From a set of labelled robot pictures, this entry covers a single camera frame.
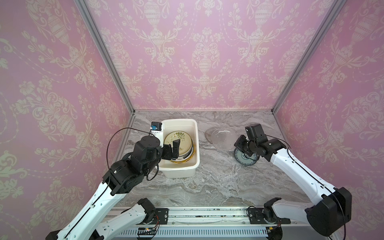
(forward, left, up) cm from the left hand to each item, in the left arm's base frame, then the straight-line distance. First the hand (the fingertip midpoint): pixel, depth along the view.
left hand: (171, 141), depth 63 cm
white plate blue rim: (+7, -3, -29) cm, 30 cm away
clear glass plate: (+28, -30, -38) cm, 56 cm away
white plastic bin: (-5, -7, -17) cm, 19 cm away
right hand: (+10, -31, -15) cm, 36 cm away
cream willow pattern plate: (+16, -4, -27) cm, 32 cm away
